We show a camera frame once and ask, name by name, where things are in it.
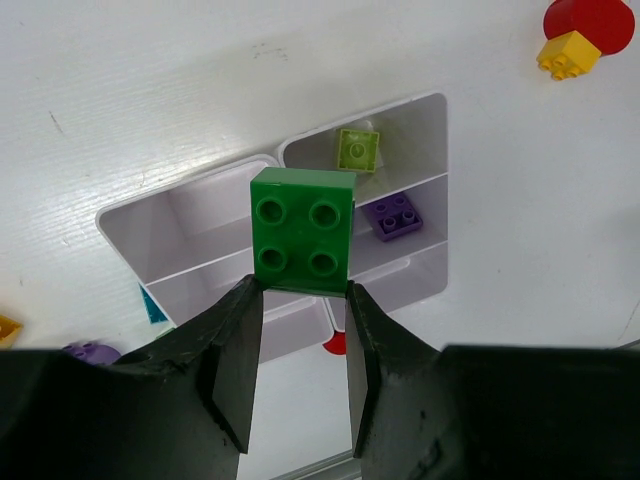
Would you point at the teal lego brick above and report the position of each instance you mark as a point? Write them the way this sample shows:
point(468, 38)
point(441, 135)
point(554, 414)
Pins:
point(154, 312)

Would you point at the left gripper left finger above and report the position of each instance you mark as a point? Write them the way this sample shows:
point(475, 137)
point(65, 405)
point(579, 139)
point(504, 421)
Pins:
point(178, 408)

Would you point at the purple sloped lego brick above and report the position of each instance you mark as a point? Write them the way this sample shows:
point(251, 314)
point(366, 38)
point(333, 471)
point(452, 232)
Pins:
point(392, 216)

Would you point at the white divided container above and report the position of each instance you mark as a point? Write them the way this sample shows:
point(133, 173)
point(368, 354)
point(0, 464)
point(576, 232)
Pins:
point(190, 242)
point(399, 153)

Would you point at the red arched lego brick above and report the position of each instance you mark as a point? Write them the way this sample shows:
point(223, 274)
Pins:
point(336, 345)

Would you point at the yellow small lego brick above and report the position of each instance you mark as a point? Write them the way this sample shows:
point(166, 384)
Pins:
point(568, 56)

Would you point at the right white divided container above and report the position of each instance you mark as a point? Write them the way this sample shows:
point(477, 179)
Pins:
point(399, 153)

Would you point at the purple arched lego with print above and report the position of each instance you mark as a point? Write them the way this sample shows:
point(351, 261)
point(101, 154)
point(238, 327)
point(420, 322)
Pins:
point(93, 353)

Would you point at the red round lego brick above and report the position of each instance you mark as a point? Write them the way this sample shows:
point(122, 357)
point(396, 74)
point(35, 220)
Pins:
point(608, 24)

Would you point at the lime square lego brick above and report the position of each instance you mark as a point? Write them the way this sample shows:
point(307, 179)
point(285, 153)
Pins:
point(357, 150)

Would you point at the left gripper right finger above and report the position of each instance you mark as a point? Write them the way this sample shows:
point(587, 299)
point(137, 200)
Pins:
point(485, 412)

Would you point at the left white divided container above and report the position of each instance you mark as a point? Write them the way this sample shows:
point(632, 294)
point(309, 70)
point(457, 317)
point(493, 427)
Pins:
point(190, 242)

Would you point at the small green lego brick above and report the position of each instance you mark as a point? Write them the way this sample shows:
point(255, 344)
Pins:
point(165, 332)

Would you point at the yellow and lime lego stack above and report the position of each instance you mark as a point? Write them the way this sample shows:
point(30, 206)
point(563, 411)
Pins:
point(9, 332)

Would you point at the green square lego brick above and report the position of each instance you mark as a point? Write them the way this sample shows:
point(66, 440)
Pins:
point(302, 224)

